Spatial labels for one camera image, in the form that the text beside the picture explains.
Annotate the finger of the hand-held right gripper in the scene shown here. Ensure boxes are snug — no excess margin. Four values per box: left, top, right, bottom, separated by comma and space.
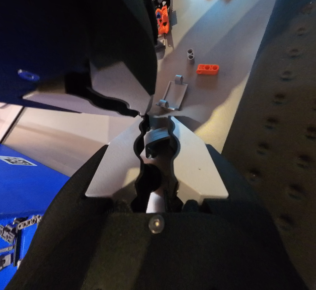
89, 60, 155, 117
22, 87, 139, 118

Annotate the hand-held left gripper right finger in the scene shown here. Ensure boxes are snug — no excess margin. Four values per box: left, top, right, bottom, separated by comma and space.
164, 116, 229, 212

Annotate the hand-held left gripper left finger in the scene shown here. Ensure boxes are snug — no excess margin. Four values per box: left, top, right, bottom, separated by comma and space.
85, 118, 152, 212

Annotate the grey orange brick assembly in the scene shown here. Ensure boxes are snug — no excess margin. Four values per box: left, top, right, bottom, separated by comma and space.
147, 0, 174, 52

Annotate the blue plastic bin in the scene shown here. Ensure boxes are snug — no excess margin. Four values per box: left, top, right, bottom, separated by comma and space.
0, 144, 71, 289

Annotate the black toy wheel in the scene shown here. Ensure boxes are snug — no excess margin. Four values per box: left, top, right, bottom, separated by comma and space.
141, 164, 162, 193

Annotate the grey ridged panel piece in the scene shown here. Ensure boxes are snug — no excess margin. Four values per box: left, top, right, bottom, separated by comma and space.
144, 116, 171, 148

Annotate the grey hollow panel piece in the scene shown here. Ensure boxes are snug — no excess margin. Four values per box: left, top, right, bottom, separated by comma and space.
156, 74, 188, 111

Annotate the orange small beam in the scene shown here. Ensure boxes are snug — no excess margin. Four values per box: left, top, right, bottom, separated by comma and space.
196, 64, 220, 75

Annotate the black foam mat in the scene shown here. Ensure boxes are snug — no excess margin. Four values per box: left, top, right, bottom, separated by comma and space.
221, 0, 316, 290

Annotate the grey bent liftarm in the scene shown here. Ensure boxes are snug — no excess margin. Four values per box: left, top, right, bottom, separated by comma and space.
17, 215, 42, 230

